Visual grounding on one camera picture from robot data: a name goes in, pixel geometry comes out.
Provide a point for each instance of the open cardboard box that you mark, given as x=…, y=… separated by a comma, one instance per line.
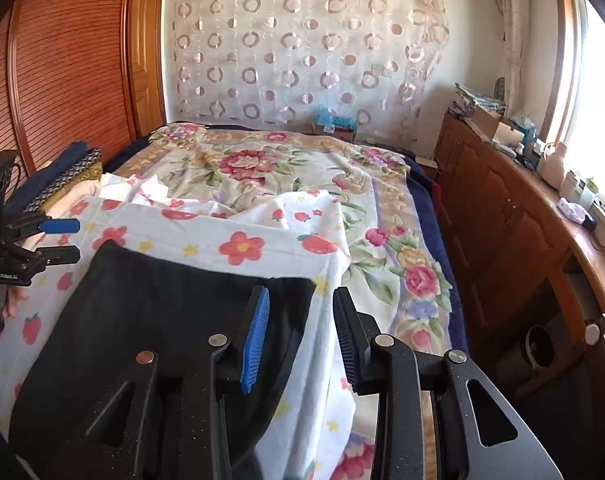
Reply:
x=484, y=122

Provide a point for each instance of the small cardboard box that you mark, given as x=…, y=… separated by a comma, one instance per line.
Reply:
x=345, y=135

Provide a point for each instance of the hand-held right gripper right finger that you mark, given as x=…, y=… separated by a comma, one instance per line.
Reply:
x=346, y=340

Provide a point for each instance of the light blue plastic bag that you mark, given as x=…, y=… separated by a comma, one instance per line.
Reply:
x=332, y=116

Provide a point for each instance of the white strawberry print towel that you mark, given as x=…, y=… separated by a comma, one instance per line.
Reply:
x=207, y=240

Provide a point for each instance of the cream window curtain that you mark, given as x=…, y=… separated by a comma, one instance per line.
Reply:
x=514, y=25

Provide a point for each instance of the navy blue cloth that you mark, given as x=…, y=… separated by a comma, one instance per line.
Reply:
x=57, y=160

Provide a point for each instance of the crumpled white tissue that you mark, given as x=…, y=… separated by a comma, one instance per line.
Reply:
x=572, y=210

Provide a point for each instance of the floral bedsheet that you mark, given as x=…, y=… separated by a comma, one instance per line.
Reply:
x=292, y=160

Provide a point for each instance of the bright window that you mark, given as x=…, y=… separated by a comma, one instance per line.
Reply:
x=597, y=100

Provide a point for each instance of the circle patterned sheer curtain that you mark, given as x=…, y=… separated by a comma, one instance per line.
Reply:
x=307, y=45

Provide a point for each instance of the person's left hand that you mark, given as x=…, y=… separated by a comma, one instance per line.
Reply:
x=15, y=302

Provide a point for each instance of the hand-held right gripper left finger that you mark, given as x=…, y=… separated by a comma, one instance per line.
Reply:
x=255, y=340

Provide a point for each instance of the black printed t-shirt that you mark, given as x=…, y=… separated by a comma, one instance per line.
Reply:
x=157, y=300

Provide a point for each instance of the wooden slatted wardrobe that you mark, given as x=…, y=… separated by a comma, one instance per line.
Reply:
x=72, y=60

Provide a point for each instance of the navy medallion patterned cloth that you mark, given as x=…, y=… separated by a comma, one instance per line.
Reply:
x=77, y=170

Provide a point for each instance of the wooden cabinet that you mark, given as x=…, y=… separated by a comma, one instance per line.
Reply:
x=502, y=220

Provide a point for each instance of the white jug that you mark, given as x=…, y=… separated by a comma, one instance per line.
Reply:
x=554, y=162

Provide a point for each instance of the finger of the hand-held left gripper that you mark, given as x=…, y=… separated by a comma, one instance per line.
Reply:
x=60, y=226
x=62, y=255

